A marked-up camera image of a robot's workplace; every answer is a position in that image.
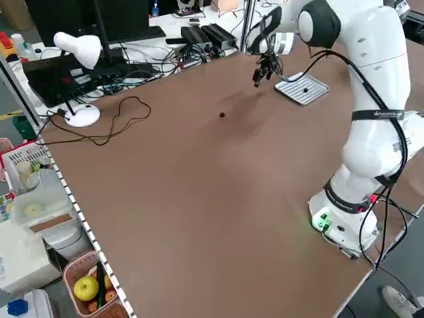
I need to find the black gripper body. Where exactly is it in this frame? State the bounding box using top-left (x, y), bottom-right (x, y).
top-left (258, 50), bottom-right (282, 68)

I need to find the silver ribbed metal tray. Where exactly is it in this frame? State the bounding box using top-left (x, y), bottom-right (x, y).
top-left (274, 72), bottom-right (331, 107)

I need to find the black power supply unit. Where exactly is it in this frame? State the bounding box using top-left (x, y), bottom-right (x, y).
top-left (180, 25), bottom-right (213, 51)
top-left (201, 23), bottom-right (239, 49)

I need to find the brown cardboard box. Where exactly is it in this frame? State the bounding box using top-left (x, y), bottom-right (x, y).
top-left (211, 0), bottom-right (240, 11)
top-left (0, 0), bottom-right (34, 31)

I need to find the black keyboard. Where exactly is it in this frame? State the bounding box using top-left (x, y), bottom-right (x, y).
top-left (117, 25), bottom-right (167, 43)

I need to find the white desk lamp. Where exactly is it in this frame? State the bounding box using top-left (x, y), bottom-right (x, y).
top-left (52, 31), bottom-right (101, 128)

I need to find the black computer monitor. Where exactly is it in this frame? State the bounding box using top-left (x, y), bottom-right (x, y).
top-left (25, 0), bottom-right (150, 64)

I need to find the black equipment box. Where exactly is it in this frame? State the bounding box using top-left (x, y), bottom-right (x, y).
top-left (22, 52), bottom-right (100, 109)

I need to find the clear pump bottle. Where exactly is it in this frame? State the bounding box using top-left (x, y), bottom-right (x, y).
top-left (11, 32), bottom-right (32, 60)

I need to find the white plastic basket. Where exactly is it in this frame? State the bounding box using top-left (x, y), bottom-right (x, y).
top-left (1, 140), bottom-right (56, 195)

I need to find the clear plastic box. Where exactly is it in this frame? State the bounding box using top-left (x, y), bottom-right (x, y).
top-left (12, 187), bottom-right (76, 235)

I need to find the white waste bin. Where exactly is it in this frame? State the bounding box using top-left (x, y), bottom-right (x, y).
top-left (42, 225), bottom-right (93, 262)

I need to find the red emergency stop button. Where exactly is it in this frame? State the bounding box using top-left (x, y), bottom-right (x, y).
top-left (0, 31), bottom-right (13, 52)

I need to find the person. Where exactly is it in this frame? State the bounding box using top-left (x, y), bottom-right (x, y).
top-left (380, 284), bottom-right (417, 318)

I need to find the pink plastic basket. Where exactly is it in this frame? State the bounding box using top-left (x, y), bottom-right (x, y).
top-left (62, 250), bottom-right (122, 317)

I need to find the green apple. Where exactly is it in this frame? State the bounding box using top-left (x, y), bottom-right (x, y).
top-left (73, 276), bottom-right (101, 302)

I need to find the white plastic container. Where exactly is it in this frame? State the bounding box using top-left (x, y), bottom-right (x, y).
top-left (0, 290), bottom-right (56, 318)

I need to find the blue plastic object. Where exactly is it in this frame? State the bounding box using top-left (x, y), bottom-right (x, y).
top-left (6, 298), bottom-right (28, 317)

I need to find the aluminium frame post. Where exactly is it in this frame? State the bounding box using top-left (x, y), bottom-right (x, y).
top-left (241, 0), bottom-right (256, 53)

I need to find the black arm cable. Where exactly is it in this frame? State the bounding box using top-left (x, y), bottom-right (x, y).
top-left (280, 48), bottom-right (409, 266)

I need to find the tangled cable bundle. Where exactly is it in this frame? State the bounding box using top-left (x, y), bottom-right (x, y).
top-left (95, 42), bottom-right (208, 97)

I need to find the black lamp cable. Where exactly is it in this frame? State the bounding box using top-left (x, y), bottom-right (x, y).
top-left (35, 95), bottom-right (152, 146)

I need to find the black base cable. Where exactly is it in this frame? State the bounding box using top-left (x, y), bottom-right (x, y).
top-left (372, 195), bottom-right (424, 318)

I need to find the aluminium table edge rail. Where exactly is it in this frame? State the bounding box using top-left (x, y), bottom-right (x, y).
top-left (34, 137), bottom-right (137, 318)

